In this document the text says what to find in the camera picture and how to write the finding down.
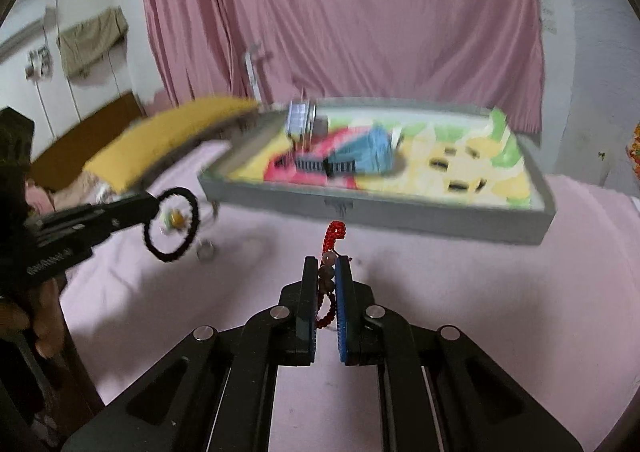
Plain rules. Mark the pink tablecloth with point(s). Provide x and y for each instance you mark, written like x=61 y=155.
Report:
x=475 y=307

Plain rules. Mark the khaki hanging garment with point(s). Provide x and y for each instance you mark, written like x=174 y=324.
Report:
x=92 y=44

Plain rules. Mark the yellow pillow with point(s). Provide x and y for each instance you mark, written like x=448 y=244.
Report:
x=165 y=141

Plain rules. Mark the pink curtain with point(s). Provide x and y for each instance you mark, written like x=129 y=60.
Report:
x=350 y=21

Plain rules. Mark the grey hair claw clip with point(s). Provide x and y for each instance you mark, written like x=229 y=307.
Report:
x=300 y=119

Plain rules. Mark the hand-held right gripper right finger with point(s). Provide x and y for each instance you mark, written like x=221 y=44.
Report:
x=341 y=312

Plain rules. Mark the colourful paper box lining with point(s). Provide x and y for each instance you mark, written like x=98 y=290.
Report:
x=500 y=171

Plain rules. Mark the colourful figure wall decoration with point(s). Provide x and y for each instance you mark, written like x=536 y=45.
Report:
x=635 y=151

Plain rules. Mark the blue smartwatch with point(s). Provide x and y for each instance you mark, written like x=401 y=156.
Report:
x=370 y=151

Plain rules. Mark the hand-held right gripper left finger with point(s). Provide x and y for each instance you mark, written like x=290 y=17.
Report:
x=311 y=312

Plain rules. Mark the white plastic bracket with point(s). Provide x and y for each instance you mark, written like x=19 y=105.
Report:
x=256 y=69

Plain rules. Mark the wooden bed headboard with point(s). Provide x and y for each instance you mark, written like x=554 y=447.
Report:
x=75 y=146

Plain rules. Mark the person's left hand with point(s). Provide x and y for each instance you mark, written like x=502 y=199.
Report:
x=45 y=322

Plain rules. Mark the white wall calendar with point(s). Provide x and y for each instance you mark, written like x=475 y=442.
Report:
x=549 y=14

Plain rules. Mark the floral bedding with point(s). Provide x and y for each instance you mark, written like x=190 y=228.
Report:
x=65 y=192

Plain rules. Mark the grey tin box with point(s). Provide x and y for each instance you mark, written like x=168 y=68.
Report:
x=400 y=217

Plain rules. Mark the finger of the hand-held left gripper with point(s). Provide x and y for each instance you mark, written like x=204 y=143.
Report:
x=100 y=211
x=115 y=227

